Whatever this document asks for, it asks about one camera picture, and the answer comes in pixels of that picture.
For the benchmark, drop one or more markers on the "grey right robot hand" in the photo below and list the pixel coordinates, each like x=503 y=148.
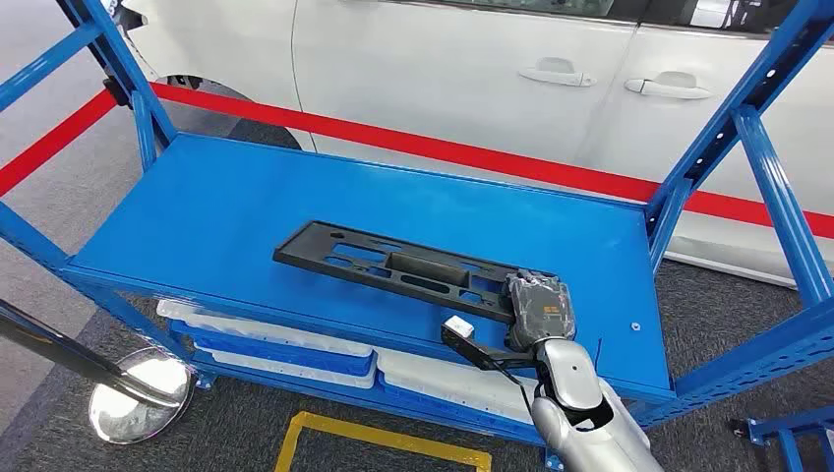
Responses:
x=541 y=306

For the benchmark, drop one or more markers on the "black plastic car part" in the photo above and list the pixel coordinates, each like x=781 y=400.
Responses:
x=423 y=267

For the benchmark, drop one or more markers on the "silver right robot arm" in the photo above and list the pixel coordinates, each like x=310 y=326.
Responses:
x=573 y=381

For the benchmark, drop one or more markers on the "blue metal shelf rack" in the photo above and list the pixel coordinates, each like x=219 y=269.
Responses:
x=260 y=195

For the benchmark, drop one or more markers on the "white plastic bin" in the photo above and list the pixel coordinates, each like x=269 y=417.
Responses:
x=260 y=329
x=456 y=384
x=293 y=377

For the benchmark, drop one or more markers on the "red barrier belt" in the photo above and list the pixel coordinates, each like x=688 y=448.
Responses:
x=52 y=144
x=391 y=138

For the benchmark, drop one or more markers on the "white car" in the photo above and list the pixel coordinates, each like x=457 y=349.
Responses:
x=456 y=65

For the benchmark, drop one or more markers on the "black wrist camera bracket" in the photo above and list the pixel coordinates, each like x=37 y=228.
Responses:
x=482 y=355

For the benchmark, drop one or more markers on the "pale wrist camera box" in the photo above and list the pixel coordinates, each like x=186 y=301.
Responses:
x=459 y=326

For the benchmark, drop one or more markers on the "blue metal cart frame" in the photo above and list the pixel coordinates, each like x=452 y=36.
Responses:
x=788 y=427

